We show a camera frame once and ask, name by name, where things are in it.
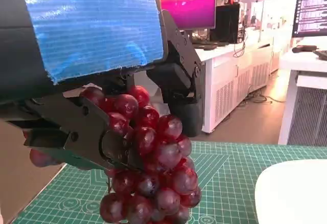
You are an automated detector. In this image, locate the green cutting mat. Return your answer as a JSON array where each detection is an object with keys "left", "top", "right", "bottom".
[{"left": 11, "top": 141, "right": 327, "bottom": 224}]

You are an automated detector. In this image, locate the black desk device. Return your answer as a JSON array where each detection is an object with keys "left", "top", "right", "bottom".
[{"left": 292, "top": 44, "right": 317, "bottom": 54}]

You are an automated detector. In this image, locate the black keyboard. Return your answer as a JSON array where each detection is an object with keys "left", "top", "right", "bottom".
[{"left": 312, "top": 49, "right": 327, "bottom": 61}]

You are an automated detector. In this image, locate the pink monitor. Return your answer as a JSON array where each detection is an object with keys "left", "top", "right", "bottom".
[{"left": 156, "top": 0, "right": 217, "bottom": 30}]

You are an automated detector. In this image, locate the white vented desk cabinet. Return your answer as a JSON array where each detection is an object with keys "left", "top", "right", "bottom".
[{"left": 193, "top": 38, "right": 274, "bottom": 134}]

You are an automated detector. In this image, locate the white plate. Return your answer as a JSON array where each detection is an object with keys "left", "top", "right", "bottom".
[{"left": 254, "top": 159, "right": 327, "bottom": 224}]

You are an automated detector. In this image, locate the monitor with text lines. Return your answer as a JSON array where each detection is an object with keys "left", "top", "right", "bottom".
[{"left": 292, "top": 0, "right": 327, "bottom": 38}]

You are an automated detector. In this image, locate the bare left hand blue tape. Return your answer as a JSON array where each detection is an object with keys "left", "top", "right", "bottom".
[{"left": 0, "top": 0, "right": 206, "bottom": 171}]

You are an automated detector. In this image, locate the red toy grape bunch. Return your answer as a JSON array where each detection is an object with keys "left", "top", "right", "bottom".
[{"left": 29, "top": 84, "right": 202, "bottom": 224}]

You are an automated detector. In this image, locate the white mesh-front cabinet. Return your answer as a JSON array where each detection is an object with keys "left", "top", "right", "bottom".
[{"left": 277, "top": 36, "right": 327, "bottom": 147}]

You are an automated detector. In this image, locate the black monitor back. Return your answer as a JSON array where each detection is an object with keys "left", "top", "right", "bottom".
[{"left": 209, "top": 3, "right": 241, "bottom": 44}]

